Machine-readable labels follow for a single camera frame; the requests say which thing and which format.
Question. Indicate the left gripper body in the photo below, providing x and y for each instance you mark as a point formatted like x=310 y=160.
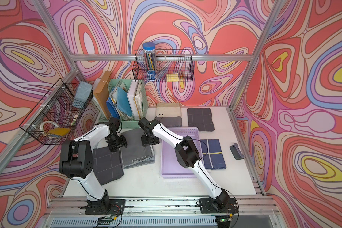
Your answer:
x=115 y=141

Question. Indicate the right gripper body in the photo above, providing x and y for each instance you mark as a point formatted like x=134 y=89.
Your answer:
x=149 y=139

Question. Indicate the dark grid pillowcase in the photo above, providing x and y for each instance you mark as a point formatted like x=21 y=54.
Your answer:
x=200 y=118
x=107 y=165

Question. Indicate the purple plastic basket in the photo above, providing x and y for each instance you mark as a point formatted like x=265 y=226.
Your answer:
x=170 y=168

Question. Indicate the navy striped pillowcase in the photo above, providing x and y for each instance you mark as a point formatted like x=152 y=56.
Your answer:
x=212 y=155

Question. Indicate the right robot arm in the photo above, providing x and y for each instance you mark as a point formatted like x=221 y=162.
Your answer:
x=187 y=156

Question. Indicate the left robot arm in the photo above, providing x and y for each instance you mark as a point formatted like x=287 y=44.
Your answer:
x=93 y=160

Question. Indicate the beige grey folded pillowcase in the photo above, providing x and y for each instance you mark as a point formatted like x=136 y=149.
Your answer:
x=169 y=114

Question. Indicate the yellow pad in basket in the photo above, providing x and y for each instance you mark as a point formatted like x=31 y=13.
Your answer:
x=58 y=131

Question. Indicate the dark grid folded pillowcase back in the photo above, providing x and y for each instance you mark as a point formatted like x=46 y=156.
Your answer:
x=200 y=118

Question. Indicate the blue folder in organizer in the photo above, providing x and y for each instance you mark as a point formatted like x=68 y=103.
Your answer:
x=112 y=109

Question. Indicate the green file organizer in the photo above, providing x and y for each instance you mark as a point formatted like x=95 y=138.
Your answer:
x=133 y=124

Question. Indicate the white binder in organizer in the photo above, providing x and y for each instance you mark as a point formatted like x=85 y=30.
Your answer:
x=131 y=98

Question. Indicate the brown envelope folder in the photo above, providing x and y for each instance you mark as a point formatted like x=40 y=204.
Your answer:
x=101 y=92

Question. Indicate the grey blue sponge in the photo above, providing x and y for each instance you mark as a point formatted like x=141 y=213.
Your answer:
x=83 y=92

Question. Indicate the yellow sticky notes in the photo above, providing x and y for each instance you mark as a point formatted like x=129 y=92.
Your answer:
x=172 y=77

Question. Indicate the white tape roll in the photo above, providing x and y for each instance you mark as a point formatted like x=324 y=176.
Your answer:
x=48 y=125

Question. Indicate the blue pencil tube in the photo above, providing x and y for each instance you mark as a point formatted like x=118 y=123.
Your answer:
x=150 y=60

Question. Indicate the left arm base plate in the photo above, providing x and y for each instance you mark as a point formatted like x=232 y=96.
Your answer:
x=105 y=207

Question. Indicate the black wire basket left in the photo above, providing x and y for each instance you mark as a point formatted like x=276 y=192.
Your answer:
x=56 y=106

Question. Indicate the black wire basket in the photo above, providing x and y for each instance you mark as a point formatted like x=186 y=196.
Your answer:
x=167 y=61
x=56 y=106

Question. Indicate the black wire basket back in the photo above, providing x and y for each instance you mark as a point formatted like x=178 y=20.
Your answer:
x=167 y=61

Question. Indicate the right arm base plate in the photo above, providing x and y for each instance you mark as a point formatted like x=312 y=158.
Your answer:
x=212 y=206

